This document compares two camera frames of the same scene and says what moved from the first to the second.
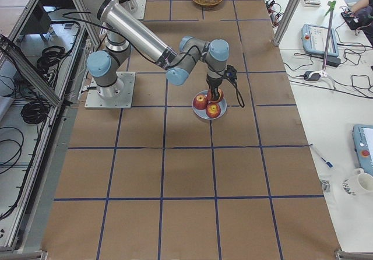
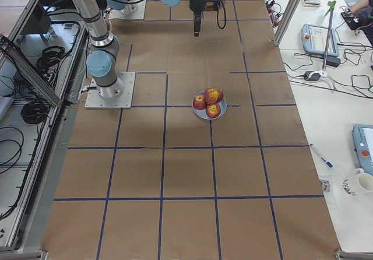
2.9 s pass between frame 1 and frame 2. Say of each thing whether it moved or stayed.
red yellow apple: stayed
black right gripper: moved
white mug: stayed
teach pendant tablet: stayed
